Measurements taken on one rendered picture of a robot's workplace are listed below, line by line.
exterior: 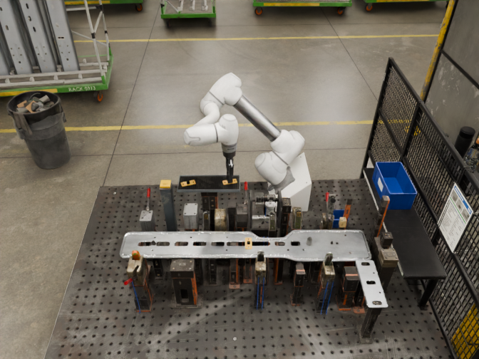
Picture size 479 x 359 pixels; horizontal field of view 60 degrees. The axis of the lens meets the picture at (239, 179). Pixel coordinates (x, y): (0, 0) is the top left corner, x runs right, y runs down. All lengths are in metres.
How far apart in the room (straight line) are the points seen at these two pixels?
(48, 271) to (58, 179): 1.22
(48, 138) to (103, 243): 1.99
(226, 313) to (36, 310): 1.68
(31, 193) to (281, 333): 3.07
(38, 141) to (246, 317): 3.01
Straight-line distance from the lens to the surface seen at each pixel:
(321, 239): 2.41
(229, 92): 2.72
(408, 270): 2.36
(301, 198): 2.90
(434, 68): 5.01
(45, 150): 4.71
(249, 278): 2.56
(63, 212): 4.28
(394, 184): 2.84
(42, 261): 3.91
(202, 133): 2.18
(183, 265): 2.23
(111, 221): 3.01
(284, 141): 2.85
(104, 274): 2.71
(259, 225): 2.49
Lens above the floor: 2.76
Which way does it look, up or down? 40 degrees down
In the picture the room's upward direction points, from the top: straight up
